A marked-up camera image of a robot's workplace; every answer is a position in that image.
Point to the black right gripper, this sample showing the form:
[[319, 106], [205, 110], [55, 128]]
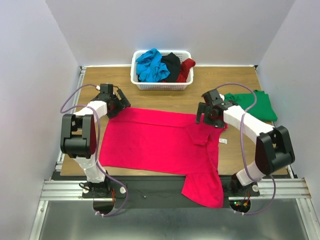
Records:
[[204, 110]]

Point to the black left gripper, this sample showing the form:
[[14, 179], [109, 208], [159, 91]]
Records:
[[120, 106]]

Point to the pink red t shirt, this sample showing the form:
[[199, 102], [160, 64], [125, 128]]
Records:
[[167, 142]]

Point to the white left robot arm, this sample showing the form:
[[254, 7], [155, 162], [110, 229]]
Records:
[[98, 181]]

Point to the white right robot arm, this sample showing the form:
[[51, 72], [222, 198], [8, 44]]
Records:
[[273, 145]]

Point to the white plastic basket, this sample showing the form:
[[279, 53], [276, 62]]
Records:
[[175, 86]]

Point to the blue t shirt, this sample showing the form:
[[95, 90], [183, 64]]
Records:
[[150, 68]]

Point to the dark red t shirt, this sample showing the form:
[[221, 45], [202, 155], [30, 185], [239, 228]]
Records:
[[185, 68]]

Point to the black t shirt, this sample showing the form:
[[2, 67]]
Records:
[[173, 65]]

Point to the green folded t shirt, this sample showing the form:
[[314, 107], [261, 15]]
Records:
[[262, 110]]

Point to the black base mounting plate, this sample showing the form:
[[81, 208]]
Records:
[[145, 192]]

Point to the aluminium frame rail left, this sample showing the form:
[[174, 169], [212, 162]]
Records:
[[71, 143]]

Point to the aluminium frame rail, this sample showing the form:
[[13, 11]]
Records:
[[71, 143], [288, 186]]

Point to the aluminium frame rail right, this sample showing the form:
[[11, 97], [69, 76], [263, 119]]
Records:
[[288, 186]]

